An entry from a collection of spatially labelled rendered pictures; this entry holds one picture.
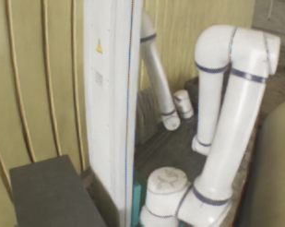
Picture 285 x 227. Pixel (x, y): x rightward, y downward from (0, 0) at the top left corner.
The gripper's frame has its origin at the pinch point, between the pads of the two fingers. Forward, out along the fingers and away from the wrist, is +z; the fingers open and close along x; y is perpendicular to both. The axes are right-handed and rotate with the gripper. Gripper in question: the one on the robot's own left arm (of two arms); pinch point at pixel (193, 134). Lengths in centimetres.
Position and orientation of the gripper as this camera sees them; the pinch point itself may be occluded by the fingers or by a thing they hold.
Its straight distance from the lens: 158.9
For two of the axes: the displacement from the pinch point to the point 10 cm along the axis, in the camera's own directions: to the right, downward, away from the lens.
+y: 8.5, -4.9, 1.8
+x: -3.9, -3.6, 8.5
